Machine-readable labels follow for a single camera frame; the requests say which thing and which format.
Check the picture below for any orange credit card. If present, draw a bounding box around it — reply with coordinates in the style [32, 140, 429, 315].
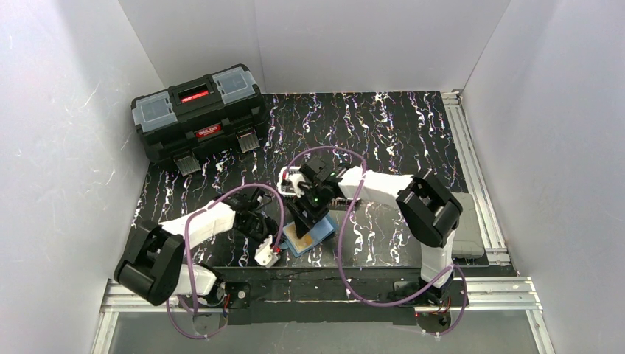
[283, 222, 315, 254]

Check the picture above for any blue leather card holder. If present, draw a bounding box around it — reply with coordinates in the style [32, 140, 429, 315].
[279, 215, 338, 257]

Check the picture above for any white plastic basket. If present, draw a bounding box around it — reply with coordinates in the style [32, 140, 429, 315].
[277, 166, 352, 210]

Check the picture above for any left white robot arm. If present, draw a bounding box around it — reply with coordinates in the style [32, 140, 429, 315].
[114, 183, 284, 308]

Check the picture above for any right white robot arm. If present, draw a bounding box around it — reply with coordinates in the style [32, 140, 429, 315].
[280, 156, 463, 308]

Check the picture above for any black red toolbox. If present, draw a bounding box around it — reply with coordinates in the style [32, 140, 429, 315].
[130, 63, 270, 175]

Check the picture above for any grey flat case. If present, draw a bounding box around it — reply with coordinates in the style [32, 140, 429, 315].
[452, 192, 486, 259]

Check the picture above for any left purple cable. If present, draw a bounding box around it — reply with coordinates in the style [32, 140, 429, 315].
[164, 183, 287, 341]

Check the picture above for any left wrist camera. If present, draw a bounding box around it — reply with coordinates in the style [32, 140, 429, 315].
[254, 235, 280, 268]

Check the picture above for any aluminium frame rail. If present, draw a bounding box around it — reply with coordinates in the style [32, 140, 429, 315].
[91, 90, 554, 353]

